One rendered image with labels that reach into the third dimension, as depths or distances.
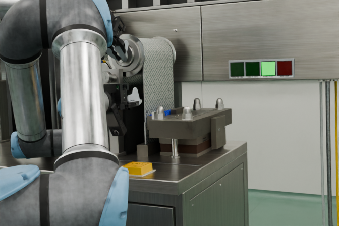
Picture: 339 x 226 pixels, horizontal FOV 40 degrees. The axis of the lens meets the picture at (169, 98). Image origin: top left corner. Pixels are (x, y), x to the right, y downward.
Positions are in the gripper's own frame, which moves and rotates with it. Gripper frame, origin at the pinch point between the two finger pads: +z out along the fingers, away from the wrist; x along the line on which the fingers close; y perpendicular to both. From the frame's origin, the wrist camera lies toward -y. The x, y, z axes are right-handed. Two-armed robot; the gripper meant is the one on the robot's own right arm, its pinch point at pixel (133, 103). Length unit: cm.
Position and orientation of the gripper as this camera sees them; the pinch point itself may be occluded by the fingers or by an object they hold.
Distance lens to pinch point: 157.1
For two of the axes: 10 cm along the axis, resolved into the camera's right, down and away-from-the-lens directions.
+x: -9.0, 0.2, 4.3
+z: 4.3, -0.8, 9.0
